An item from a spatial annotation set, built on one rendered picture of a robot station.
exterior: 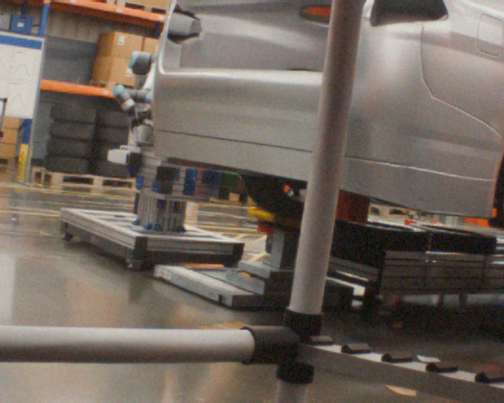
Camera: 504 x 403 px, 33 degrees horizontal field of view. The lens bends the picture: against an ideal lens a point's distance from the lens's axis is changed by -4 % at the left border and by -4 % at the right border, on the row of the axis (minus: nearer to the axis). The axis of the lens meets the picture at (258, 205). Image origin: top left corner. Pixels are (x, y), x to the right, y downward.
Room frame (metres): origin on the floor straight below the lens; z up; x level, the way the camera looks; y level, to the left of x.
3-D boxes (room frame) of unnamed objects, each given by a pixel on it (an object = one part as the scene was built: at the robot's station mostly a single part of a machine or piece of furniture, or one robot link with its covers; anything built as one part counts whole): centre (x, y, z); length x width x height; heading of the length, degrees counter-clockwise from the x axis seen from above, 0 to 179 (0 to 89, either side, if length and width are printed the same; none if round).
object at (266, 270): (5.11, -0.18, 0.32); 0.40 x 0.30 x 0.28; 128
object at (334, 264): (6.29, -1.50, 0.14); 2.47 x 0.85 x 0.27; 128
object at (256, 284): (5.11, -0.18, 0.13); 0.50 x 0.36 x 0.10; 128
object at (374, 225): (5.73, -0.79, 0.39); 0.66 x 0.66 x 0.24
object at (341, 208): (5.59, -0.45, 0.69); 0.52 x 0.17 x 0.35; 38
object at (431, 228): (6.20, -1.40, 0.39); 0.66 x 0.66 x 0.24
